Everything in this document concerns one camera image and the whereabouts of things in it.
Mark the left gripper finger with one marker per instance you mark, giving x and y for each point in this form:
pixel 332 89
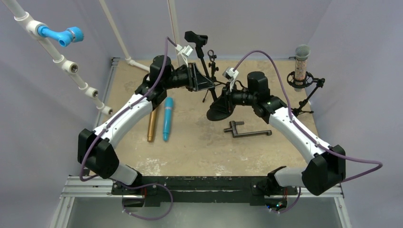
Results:
pixel 196 74
pixel 202 84

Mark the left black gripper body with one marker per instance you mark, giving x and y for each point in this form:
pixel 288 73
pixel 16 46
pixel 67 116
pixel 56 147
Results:
pixel 181 79

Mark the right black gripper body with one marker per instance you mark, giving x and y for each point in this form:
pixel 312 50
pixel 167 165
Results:
pixel 227 98

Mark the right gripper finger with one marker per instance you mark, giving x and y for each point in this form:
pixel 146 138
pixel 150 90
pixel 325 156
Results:
pixel 226 95
pixel 225 110

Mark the black tripod microphone stand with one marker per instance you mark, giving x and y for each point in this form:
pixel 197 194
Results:
pixel 214 68

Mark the blue microphone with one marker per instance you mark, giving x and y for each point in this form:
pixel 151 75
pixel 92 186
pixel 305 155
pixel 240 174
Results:
pixel 168 109

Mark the black round-base microphone stand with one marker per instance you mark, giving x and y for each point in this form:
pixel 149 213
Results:
pixel 200 41

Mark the gold microphone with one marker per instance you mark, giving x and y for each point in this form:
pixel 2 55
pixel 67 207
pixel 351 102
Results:
pixel 151 126

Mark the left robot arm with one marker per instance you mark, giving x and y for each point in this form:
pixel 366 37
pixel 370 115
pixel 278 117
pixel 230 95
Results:
pixel 96 148

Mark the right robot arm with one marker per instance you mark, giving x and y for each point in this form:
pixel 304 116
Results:
pixel 325 166

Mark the glitter silver-head microphone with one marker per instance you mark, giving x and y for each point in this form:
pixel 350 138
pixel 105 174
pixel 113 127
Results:
pixel 301 54

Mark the dark grey metal pipe fitting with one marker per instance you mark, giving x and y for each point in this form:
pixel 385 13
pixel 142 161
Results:
pixel 235 133

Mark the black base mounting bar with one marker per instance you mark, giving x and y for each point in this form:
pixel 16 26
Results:
pixel 253 190

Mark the blue pipe fitting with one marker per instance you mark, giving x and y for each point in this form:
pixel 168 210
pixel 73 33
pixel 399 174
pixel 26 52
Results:
pixel 64 38

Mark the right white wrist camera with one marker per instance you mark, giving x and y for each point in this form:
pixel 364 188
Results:
pixel 231 74

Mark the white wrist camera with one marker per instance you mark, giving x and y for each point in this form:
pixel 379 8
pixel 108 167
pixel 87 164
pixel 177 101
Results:
pixel 183 54
pixel 231 74

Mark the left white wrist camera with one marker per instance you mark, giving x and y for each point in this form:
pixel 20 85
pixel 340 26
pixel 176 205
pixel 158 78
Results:
pixel 183 54

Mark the white PVC pipe frame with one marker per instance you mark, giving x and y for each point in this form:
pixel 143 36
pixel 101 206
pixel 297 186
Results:
pixel 71 68

